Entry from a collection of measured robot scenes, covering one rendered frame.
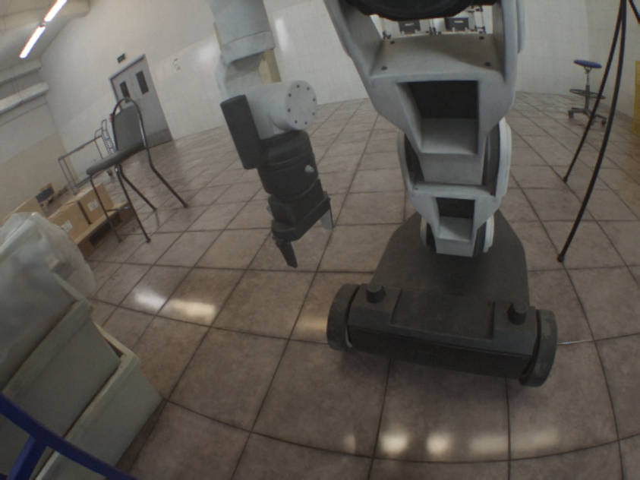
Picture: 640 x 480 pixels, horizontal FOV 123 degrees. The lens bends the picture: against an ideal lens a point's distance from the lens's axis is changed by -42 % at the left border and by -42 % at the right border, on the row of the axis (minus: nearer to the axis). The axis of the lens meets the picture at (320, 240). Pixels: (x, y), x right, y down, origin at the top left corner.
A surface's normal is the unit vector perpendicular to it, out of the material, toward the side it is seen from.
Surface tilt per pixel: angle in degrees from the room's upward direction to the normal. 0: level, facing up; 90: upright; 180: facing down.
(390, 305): 0
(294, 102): 94
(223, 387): 0
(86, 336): 96
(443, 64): 26
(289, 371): 0
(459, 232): 40
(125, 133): 77
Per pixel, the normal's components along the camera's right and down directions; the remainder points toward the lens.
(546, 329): -0.29, -0.74
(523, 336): -0.46, -0.15
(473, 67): -0.38, -0.47
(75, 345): 0.91, 0.16
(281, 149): 0.04, -0.11
